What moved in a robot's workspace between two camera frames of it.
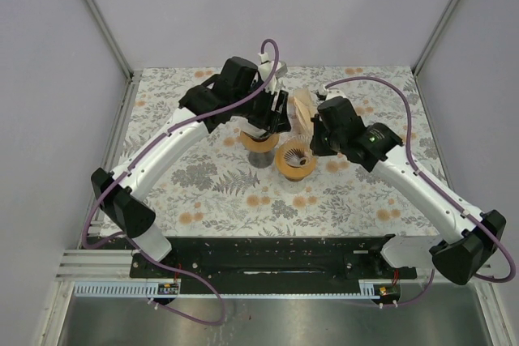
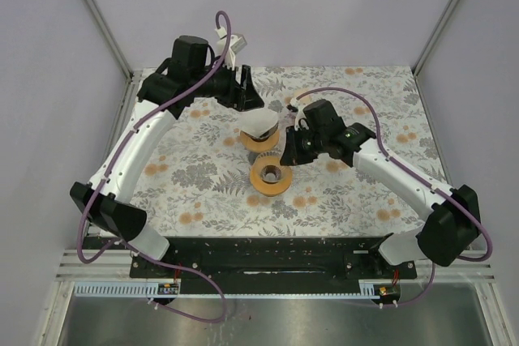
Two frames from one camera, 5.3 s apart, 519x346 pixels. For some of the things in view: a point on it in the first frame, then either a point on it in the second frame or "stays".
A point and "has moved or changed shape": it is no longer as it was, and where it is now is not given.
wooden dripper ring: (291, 173) has moved or changed shape
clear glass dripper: (293, 155) has moved or changed shape
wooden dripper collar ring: (256, 146) stays
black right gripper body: (325, 143) to (312, 143)
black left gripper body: (258, 109) to (228, 92)
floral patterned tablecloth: (210, 189) stays
